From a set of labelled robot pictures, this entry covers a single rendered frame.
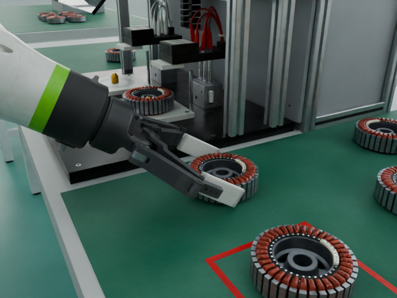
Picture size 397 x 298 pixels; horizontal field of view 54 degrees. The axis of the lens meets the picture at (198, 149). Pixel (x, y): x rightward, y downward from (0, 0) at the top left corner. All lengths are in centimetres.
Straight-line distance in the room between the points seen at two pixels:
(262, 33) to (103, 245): 59
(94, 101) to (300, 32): 46
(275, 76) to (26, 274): 126
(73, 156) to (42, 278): 100
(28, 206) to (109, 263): 164
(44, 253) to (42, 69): 133
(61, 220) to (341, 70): 63
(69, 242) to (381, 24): 76
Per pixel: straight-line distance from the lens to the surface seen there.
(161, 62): 86
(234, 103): 73
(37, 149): 81
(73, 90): 50
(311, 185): 65
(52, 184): 67
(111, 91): 102
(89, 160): 68
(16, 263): 176
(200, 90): 90
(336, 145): 81
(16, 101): 50
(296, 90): 83
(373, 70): 97
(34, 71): 50
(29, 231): 192
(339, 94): 91
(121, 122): 51
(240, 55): 72
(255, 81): 94
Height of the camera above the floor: 106
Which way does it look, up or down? 25 degrees down
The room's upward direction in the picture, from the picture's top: straight up
